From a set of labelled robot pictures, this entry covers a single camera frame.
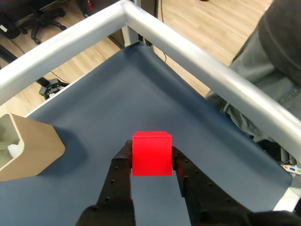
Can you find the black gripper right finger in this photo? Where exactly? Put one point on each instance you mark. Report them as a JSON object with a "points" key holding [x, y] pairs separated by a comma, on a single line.
{"points": [[202, 195]]}

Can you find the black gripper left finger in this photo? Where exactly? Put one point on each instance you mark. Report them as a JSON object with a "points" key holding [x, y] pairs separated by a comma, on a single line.
{"points": [[115, 186]]}

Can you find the red cube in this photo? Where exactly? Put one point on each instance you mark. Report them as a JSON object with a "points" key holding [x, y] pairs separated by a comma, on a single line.
{"points": [[151, 157]]}

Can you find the beige square box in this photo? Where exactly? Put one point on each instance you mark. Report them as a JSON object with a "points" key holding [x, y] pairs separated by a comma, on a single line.
{"points": [[40, 148]]}

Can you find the dark blue-grey mat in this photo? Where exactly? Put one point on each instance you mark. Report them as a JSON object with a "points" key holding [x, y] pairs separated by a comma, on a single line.
{"points": [[129, 99]]}

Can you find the white cloth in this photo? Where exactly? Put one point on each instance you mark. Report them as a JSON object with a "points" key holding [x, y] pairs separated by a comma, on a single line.
{"points": [[15, 148]]}

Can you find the black chair base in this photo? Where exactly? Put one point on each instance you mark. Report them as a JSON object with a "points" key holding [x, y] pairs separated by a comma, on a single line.
{"points": [[50, 87], [42, 18]]}

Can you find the white metal table frame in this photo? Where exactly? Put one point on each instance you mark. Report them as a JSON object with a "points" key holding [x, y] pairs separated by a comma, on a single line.
{"points": [[70, 37]]}

